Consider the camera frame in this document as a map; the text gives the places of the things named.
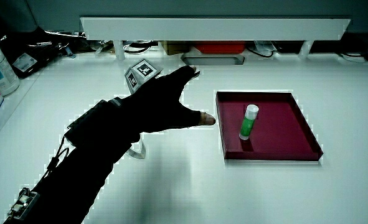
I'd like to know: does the dark red square tray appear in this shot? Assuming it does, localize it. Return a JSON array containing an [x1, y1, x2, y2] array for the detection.
[[215, 90, 324, 162]]

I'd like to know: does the black bag with label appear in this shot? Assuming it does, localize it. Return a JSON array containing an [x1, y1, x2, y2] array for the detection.
[[0, 27, 76, 79]]

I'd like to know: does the thin black glove cable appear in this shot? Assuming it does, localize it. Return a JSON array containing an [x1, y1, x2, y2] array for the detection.
[[45, 136, 70, 179]]

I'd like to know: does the red box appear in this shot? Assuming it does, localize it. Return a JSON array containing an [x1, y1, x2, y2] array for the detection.
[[194, 41, 247, 55]]

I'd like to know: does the white desk shelf riser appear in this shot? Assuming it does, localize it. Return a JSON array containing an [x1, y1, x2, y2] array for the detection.
[[80, 16, 352, 61]]

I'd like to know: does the person's left hand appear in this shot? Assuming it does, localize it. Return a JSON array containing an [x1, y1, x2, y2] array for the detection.
[[120, 58, 217, 135]]

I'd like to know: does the brown cardboard box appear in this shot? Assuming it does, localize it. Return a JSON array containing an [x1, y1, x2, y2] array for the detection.
[[161, 40, 191, 56]]

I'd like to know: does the white coiled cable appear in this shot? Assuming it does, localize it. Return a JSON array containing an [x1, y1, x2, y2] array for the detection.
[[122, 41, 154, 55]]

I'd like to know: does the green white glue stick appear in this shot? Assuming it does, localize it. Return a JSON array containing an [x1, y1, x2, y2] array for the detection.
[[238, 103, 260, 141]]

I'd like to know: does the person's left forearm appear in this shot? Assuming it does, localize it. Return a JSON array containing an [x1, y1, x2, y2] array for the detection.
[[2, 98, 143, 224]]

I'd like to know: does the metal connector clip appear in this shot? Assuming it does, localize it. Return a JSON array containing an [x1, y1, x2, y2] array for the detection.
[[6, 186, 41, 222]]

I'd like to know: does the white ribbon strap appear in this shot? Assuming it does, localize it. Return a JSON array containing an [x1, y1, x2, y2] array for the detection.
[[126, 139, 147, 160]]

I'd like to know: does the white plastic bottle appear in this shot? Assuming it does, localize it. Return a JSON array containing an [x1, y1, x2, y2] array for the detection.
[[0, 26, 21, 97]]

